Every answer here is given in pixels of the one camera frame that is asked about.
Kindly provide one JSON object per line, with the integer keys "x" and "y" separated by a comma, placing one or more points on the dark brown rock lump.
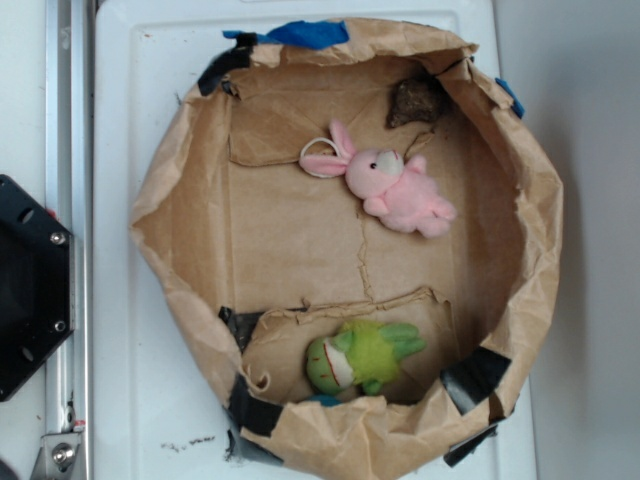
{"x": 420, "y": 99}

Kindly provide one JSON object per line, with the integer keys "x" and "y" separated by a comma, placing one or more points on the green plush toy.
{"x": 363, "y": 353}

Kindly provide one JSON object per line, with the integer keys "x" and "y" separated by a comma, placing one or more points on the pink plush bunny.
{"x": 398, "y": 192}

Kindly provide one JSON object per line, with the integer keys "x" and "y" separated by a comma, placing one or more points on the brown paper bag bin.
{"x": 257, "y": 258}

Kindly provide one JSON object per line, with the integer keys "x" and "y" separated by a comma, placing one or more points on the metal corner bracket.
{"x": 60, "y": 457}

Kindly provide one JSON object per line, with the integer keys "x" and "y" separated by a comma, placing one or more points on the white plastic tray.
{"x": 155, "y": 415}

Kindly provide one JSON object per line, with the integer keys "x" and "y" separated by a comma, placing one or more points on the blue ball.
{"x": 324, "y": 400}

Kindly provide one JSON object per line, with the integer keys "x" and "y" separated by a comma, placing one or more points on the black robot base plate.
{"x": 35, "y": 286}

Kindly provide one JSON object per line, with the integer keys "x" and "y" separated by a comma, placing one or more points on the aluminium frame rail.
{"x": 69, "y": 141}

